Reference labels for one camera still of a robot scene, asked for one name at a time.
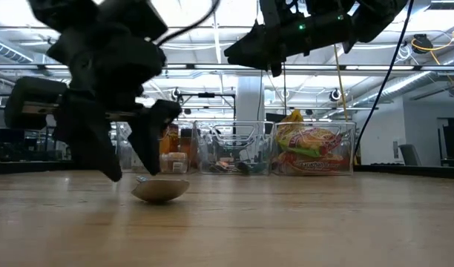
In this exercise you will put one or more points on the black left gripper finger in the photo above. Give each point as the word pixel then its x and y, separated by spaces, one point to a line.
pixel 149 137
pixel 86 133

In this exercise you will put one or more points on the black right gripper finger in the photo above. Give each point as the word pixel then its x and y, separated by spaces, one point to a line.
pixel 249 52

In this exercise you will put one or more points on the small glass spice jar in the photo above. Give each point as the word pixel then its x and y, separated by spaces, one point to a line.
pixel 173 162

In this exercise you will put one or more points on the orange spice jar black lid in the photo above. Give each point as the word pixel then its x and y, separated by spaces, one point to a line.
pixel 186 144

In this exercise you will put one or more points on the silver spoon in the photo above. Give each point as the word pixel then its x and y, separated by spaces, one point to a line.
pixel 160 191

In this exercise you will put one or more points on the pink and green ramen packet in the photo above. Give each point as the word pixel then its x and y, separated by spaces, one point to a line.
pixel 308 142

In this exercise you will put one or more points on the teal spoon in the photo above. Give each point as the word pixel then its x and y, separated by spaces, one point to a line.
pixel 258 168

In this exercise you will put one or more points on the red ramen packet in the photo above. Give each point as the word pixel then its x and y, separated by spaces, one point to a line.
pixel 312 165

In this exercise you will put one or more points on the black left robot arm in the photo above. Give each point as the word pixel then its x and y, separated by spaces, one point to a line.
pixel 64 15

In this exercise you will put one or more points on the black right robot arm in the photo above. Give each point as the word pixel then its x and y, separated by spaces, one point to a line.
pixel 360 18

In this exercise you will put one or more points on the black gantry frame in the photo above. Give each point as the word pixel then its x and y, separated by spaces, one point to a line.
pixel 206 95

